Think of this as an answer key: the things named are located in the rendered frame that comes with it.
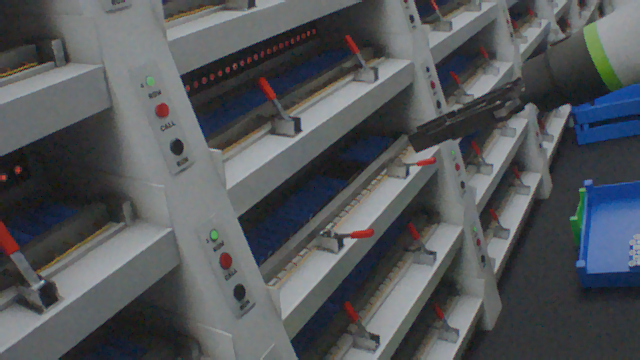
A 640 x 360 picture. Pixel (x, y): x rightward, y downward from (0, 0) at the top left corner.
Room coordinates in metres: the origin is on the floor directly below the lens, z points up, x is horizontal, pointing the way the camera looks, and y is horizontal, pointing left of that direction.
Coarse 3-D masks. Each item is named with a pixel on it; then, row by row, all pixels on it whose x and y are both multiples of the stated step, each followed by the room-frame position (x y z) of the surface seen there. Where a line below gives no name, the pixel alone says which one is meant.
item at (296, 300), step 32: (384, 128) 1.24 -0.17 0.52; (416, 160) 1.11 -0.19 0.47; (384, 192) 1.00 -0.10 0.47; (416, 192) 1.07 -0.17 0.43; (352, 224) 0.90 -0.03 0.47; (384, 224) 0.95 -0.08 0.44; (320, 256) 0.82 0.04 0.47; (352, 256) 0.85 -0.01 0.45; (288, 288) 0.76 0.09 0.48; (320, 288) 0.77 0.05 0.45; (288, 320) 0.70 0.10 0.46
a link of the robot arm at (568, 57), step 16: (560, 32) 0.73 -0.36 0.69; (576, 32) 0.71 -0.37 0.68; (560, 48) 0.71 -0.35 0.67; (576, 48) 0.69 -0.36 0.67; (560, 64) 0.70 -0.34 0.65; (576, 64) 0.69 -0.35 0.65; (592, 64) 0.67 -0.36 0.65; (560, 80) 0.70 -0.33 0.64; (576, 80) 0.69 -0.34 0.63; (592, 80) 0.68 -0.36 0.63; (576, 96) 0.70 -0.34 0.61; (592, 96) 0.69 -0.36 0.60
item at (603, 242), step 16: (592, 192) 1.38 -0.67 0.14; (608, 192) 1.38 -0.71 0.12; (624, 192) 1.35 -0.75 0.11; (592, 208) 1.39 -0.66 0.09; (608, 208) 1.36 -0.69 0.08; (624, 208) 1.33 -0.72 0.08; (592, 224) 1.34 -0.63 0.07; (608, 224) 1.31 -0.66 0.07; (624, 224) 1.28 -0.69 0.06; (592, 240) 1.30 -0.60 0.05; (608, 240) 1.27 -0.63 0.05; (624, 240) 1.24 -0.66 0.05; (592, 256) 1.25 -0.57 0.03; (608, 256) 1.23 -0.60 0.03; (624, 256) 1.20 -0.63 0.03; (592, 272) 1.16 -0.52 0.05; (608, 272) 1.14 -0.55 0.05; (624, 272) 1.11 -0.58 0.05
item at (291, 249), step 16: (400, 144) 1.14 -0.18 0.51; (384, 160) 1.08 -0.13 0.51; (368, 176) 1.02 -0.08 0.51; (352, 192) 0.97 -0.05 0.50; (336, 208) 0.92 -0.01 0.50; (320, 224) 0.88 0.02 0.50; (336, 224) 0.89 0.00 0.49; (304, 240) 0.84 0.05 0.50; (272, 256) 0.80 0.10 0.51; (288, 256) 0.80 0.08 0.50; (272, 272) 0.77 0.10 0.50; (288, 272) 0.78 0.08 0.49
